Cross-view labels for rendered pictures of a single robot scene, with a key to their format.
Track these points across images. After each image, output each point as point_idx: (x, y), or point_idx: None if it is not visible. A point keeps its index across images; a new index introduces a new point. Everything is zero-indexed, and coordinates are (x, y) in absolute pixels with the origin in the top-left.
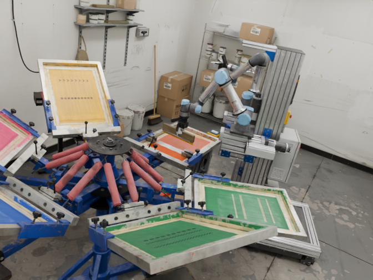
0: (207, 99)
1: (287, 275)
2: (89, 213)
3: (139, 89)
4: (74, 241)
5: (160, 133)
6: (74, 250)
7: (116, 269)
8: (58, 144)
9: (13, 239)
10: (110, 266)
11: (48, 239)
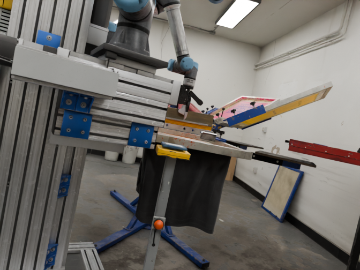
0: (174, 47)
1: None
2: (229, 261)
3: None
4: (197, 237)
5: (223, 144)
6: (187, 232)
7: (140, 222)
8: (353, 241)
9: (229, 229)
10: (148, 227)
11: (214, 234)
